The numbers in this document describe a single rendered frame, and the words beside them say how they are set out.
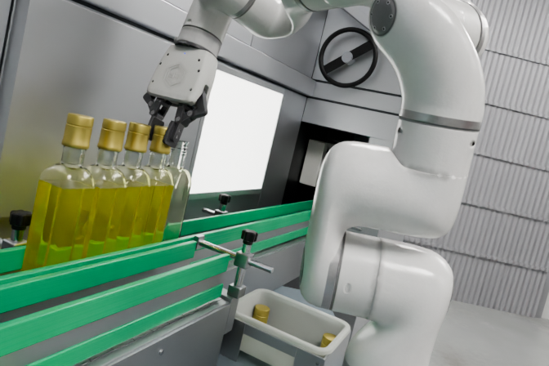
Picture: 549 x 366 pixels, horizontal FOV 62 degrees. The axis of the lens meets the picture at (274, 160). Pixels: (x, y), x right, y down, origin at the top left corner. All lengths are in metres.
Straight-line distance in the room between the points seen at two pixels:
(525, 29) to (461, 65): 4.22
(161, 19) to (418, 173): 0.63
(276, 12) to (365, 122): 0.90
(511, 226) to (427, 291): 4.20
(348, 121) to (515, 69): 3.11
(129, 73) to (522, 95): 4.06
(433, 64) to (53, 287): 0.52
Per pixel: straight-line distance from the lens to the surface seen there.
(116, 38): 0.87
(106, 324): 0.64
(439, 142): 0.49
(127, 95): 0.91
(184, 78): 0.79
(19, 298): 0.63
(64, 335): 0.60
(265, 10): 0.80
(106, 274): 0.71
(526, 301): 5.01
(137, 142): 0.75
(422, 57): 0.48
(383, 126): 1.62
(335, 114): 1.67
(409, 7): 0.49
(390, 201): 0.49
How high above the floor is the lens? 1.21
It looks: 5 degrees down
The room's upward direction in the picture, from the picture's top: 13 degrees clockwise
